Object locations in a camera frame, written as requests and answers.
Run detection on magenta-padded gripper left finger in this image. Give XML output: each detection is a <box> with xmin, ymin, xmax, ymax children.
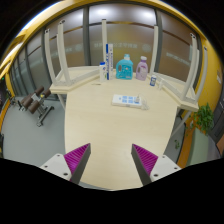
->
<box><xmin>39</xmin><ymin>143</ymin><xmax>92</xmax><ymax>185</ymax></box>

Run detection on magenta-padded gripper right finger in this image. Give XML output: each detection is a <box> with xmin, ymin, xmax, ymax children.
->
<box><xmin>131</xmin><ymin>143</ymin><xmax>182</xmax><ymax>186</ymax></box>

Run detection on white power strip blue sockets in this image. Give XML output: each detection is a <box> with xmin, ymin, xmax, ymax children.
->
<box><xmin>111</xmin><ymin>93</ymin><xmax>144</xmax><ymax>109</ymax></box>

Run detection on potted green plant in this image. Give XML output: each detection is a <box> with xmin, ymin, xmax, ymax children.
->
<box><xmin>189</xmin><ymin>102</ymin><xmax>215</xmax><ymax>164</ymax></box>

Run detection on upturned white-legged wooden table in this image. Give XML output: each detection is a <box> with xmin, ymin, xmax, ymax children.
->
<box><xmin>148</xmin><ymin>25</ymin><xmax>209</xmax><ymax>113</ymax></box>
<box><xmin>43</xmin><ymin>18</ymin><xmax>109</xmax><ymax>95</ymax></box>

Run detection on small blue white can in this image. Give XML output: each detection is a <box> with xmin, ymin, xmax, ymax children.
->
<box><xmin>149</xmin><ymin>74</ymin><xmax>158</xmax><ymax>87</ymax></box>

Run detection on purple detergent bottle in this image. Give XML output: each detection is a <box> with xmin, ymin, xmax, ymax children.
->
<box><xmin>135</xmin><ymin>55</ymin><xmax>149</xmax><ymax>82</ymax></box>

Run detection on white body wash bottle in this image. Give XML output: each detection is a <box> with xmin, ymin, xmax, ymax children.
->
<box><xmin>98</xmin><ymin>61</ymin><xmax>108</xmax><ymax>83</ymax></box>

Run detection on blue detergent bottle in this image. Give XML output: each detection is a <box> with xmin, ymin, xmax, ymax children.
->
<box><xmin>115</xmin><ymin>53</ymin><xmax>134</xmax><ymax>81</ymax></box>

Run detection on tall white toothpaste box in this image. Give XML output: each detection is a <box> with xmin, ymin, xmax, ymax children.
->
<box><xmin>105</xmin><ymin>43</ymin><xmax>114</xmax><ymax>81</ymax></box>

